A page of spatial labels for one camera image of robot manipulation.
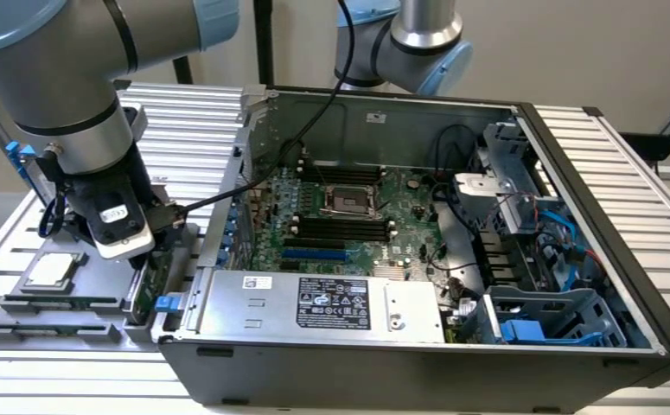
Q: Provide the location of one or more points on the blue card retention latch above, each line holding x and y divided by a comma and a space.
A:
167, 303

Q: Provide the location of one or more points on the blue disk bay latch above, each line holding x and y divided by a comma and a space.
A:
522, 332

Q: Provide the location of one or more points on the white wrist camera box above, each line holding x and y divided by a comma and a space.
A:
120, 233

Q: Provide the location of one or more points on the black ram slot bank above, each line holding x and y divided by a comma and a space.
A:
343, 229
340, 173

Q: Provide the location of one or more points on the grey disk bay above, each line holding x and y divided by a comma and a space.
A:
565, 311

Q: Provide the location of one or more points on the round coin battery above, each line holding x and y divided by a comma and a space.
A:
414, 183

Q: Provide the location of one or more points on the grey parts rack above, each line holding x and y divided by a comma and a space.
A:
17, 311

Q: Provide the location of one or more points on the silver drive cage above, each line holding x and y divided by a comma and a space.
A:
505, 190

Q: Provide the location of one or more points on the silver power supply unit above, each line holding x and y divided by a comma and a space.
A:
323, 307

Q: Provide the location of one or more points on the short black expansion slot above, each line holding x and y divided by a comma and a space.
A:
295, 266

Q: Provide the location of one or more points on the black open pc case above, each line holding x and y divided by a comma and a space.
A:
426, 376

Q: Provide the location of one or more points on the silver cpu chip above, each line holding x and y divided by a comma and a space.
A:
51, 271

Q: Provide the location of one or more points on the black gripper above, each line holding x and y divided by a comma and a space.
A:
138, 181

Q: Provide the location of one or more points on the black vertical stand post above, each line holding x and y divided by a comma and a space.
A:
263, 39

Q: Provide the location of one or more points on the cpu socket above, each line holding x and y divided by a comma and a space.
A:
350, 202

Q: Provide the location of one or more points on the blue expansion slot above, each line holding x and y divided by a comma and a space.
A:
314, 255

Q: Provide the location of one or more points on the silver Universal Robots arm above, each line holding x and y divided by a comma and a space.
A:
52, 86

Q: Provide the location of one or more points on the green gpu card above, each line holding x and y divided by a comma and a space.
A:
148, 289

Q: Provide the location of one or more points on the silver chipset heatsink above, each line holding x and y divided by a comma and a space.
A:
391, 273

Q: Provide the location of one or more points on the green motherboard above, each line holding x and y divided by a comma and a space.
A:
415, 242

